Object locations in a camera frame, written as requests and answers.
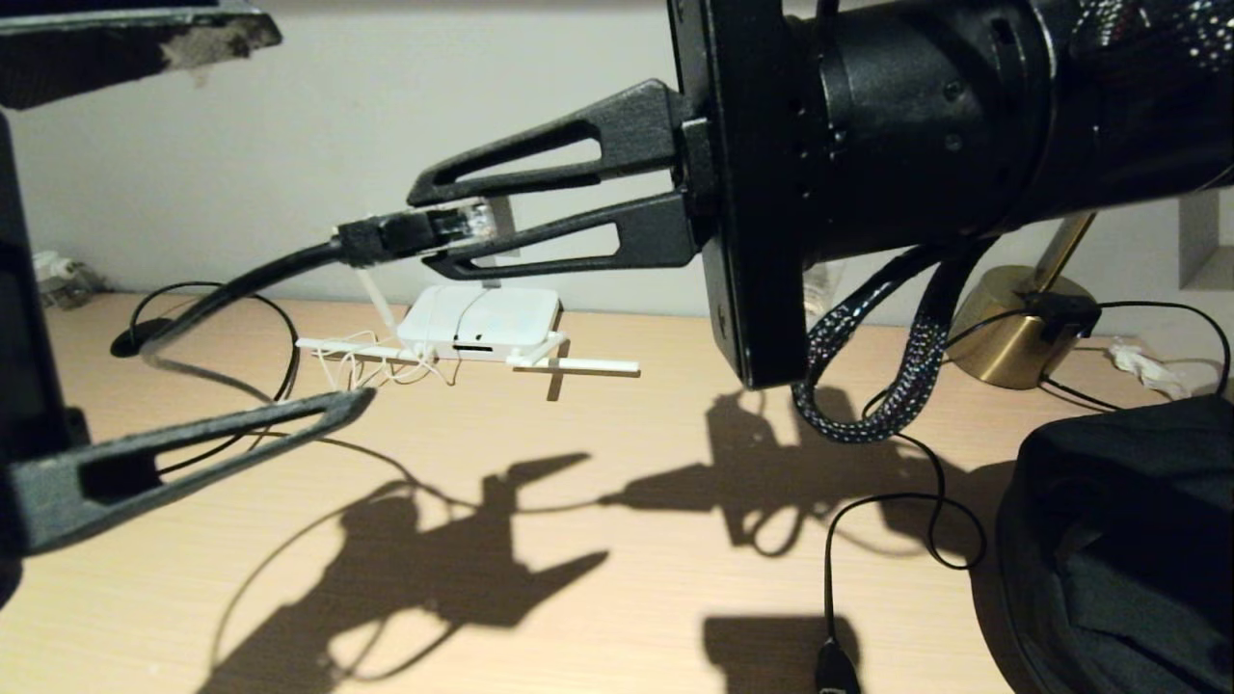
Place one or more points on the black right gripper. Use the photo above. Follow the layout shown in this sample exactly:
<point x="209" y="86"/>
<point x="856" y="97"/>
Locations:
<point x="752" y="193"/>

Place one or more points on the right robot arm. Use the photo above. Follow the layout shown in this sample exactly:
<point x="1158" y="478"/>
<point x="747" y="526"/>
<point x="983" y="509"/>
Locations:
<point x="1060" y="116"/>

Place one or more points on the small grey glass jar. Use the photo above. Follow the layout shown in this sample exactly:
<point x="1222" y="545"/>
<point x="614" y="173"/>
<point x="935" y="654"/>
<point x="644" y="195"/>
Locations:
<point x="79" y="289"/>

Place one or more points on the grey wall socket plate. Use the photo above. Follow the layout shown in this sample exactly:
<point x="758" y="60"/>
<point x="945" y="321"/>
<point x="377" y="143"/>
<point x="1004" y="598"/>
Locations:
<point x="505" y="214"/>

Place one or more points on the brass desk lamp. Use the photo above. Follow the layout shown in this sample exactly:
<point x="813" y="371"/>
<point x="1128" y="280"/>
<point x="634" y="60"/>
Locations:
<point x="1003" y="347"/>

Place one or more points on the black box on lamp base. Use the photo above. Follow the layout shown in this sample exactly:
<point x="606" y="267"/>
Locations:
<point x="1060" y="316"/>

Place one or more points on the white router with antennas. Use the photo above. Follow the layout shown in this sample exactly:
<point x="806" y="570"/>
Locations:
<point x="511" y="318"/>

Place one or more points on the black fabric bag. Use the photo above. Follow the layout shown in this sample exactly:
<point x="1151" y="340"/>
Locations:
<point x="1128" y="540"/>

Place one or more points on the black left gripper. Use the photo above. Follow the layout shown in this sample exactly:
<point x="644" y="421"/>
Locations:
<point x="19" y="289"/>

